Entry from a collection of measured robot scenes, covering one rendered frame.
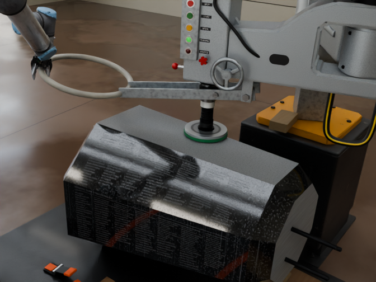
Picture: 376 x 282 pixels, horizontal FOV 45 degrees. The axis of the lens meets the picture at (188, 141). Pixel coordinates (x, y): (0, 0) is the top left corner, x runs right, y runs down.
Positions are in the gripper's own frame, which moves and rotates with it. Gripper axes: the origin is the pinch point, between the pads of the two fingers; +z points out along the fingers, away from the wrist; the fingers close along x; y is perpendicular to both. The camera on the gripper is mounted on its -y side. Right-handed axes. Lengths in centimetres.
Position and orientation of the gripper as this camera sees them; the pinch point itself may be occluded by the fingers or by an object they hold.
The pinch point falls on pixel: (40, 77)
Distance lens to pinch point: 250.1
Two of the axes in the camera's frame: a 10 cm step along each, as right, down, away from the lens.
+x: 9.5, 1.1, 3.0
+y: 2.0, 5.4, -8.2
